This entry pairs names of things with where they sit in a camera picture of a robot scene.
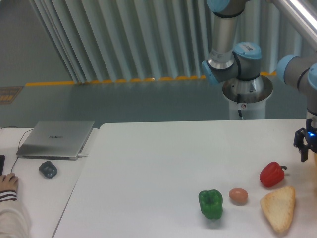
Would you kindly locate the triangular toast slice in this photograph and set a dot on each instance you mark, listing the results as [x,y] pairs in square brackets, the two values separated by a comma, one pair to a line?
[278,208]

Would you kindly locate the person's hand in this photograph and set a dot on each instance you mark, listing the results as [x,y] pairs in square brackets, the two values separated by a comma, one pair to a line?
[8,182]

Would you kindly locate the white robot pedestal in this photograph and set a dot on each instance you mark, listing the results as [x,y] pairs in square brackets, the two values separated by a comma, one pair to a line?
[247,99]

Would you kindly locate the white laptop plug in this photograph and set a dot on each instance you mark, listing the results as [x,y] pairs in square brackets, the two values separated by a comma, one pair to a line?
[82,155]

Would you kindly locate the striped cream sleeve forearm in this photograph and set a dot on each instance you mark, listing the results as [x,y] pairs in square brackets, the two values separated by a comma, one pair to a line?
[13,220]

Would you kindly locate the red bell pepper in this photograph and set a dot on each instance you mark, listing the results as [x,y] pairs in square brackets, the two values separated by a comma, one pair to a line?
[272,174]

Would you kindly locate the silver closed laptop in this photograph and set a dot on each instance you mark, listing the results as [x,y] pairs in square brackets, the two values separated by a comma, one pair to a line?
[60,140]

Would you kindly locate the yellow tray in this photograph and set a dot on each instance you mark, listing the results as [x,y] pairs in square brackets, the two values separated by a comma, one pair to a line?
[315,160]

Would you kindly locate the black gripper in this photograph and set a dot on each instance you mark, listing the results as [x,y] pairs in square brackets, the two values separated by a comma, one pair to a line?
[305,139]

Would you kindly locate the green bell pepper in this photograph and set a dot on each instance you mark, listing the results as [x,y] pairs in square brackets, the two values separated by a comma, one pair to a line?
[211,204]

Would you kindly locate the black phone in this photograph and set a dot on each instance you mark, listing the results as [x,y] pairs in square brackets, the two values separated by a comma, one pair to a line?
[2,160]

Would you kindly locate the dark grey small case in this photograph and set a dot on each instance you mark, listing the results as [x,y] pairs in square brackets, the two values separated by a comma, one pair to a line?
[48,169]

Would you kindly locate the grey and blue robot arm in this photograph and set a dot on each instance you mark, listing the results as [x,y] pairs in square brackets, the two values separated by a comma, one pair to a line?
[237,66]

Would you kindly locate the brown egg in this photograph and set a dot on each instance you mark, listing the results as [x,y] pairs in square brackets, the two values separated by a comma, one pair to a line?
[238,195]

